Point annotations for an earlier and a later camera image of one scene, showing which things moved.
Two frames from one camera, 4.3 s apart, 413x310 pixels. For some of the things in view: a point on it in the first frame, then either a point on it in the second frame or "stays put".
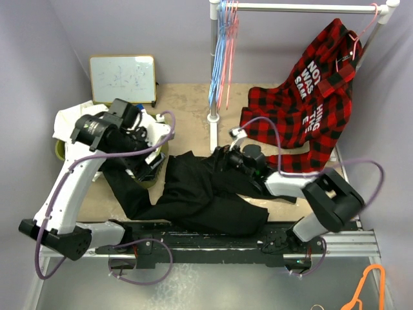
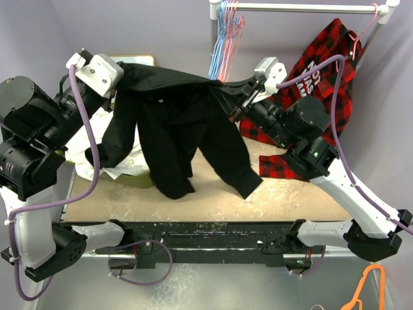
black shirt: x=192 y=193 -> x=179 y=116
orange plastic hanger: x=348 y=305 stays put
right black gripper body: x=233 y=159 -> x=263 y=113
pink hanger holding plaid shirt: x=356 y=38 stays put
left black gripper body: x=137 y=165 -> x=68 y=121
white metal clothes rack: x=383 y=12 stays put
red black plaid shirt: x=312 y=110 stays put
